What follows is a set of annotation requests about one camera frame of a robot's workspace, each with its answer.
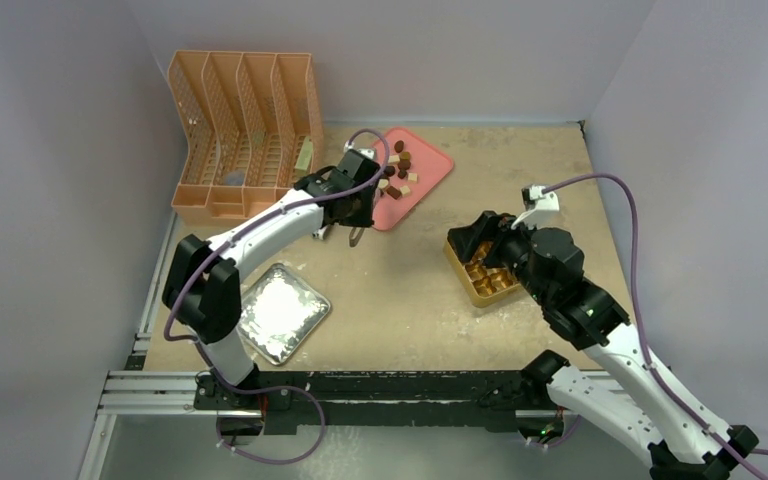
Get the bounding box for pink tongs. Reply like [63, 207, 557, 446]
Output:
[349, 227, 365, 248]

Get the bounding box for gold chocolate box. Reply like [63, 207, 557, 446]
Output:
[443, 241, 521, 308]

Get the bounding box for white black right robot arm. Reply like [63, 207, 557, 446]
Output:
[447, 211, 759, 479]

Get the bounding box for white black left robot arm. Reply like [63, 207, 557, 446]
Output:
[162, 149, 385, 409]

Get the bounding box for dark chocolate piece bottom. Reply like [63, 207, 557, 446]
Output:
[385, 186, 403, 200]

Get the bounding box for grey blue stapler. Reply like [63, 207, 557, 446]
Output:
[312, 226, 330, 240]

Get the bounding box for green eraser block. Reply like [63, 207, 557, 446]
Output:
[293, 136, 314, 180]

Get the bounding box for pink plastic tray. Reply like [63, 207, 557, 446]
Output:
[373, 127, 454, 232]

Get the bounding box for silver foil tray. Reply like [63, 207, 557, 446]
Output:
[237, 263, 332, 366]

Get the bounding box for orange plastic file organizer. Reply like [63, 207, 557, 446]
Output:
[167, 50, 326, 227]

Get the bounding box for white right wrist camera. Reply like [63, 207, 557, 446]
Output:
[511, 184, 560, 230]

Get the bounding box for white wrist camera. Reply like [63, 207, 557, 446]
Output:
[355, 148, 379, 163]
[511, 184, 560, 230]

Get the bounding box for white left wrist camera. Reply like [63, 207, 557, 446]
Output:
[355, 148, 379, 163]

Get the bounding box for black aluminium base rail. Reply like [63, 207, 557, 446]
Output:
[95, 369, 630, 439]

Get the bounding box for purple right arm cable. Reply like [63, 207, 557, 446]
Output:
[541, 173, 768, 480]

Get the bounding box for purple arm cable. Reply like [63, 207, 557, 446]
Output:
[541, 173, 768, 480]
[161, 127, 392, 466]

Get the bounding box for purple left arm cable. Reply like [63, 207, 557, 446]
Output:
[161, 127, 392, 466]

